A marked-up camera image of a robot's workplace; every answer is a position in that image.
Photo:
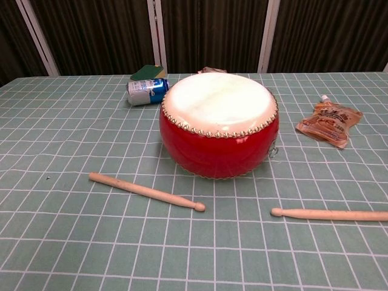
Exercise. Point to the wooden drumstick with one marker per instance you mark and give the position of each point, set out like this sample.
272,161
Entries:
145,191
333,214

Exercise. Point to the red drum with white skin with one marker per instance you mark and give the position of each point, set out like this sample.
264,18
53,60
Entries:
218,151

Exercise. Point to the blue and silver drink can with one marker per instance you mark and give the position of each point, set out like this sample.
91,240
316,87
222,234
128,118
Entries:
145,91

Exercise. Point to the gold and red foil packet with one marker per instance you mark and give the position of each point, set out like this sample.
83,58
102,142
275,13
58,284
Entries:
210,70

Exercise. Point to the green and yellow sponge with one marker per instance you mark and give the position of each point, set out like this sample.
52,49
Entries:
147,72

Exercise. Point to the orange spouted sauce pouch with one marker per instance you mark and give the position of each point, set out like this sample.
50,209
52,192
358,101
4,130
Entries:
329,124

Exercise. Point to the green checked tablecloth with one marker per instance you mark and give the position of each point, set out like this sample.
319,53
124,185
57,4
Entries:
60,242

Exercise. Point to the white partition frame post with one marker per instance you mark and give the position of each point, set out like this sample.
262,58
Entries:
157,36
42,45
268,36

